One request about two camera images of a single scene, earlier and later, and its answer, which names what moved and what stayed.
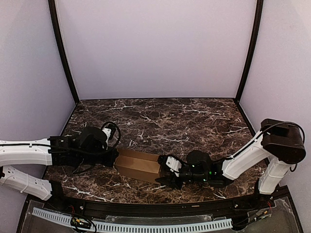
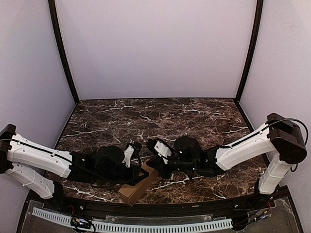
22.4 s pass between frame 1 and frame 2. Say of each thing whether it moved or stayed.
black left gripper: moved
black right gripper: moved
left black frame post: stayed
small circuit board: stayed
